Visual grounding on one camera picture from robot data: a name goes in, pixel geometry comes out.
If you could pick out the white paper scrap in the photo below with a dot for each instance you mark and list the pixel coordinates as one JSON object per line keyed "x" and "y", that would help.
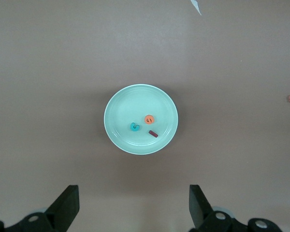
{"x": 196, "y": 6}

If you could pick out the teal letter c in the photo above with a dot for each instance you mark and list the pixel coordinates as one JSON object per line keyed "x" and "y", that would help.
{"x": 133, "y": 127}

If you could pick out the light green plate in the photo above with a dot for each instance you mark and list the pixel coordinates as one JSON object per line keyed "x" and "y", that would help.
{"x": 135, "y": 101}

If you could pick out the orange letter e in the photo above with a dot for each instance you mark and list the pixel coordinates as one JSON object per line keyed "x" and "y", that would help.
{"x": 147, "y": 120}

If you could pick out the brown table cover mat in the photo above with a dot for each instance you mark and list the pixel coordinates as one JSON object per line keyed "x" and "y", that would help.
{"x": 38, "y": 48}

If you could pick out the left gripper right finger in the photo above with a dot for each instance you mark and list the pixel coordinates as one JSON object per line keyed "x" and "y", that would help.
{"x": 198, "y": 207}

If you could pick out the dark red letter l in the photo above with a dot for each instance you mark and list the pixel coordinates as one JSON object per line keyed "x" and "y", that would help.
{"x": 153, "y": 134}

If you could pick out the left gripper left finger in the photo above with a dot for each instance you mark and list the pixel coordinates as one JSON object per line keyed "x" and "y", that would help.
{"x": 67, "y": 205}

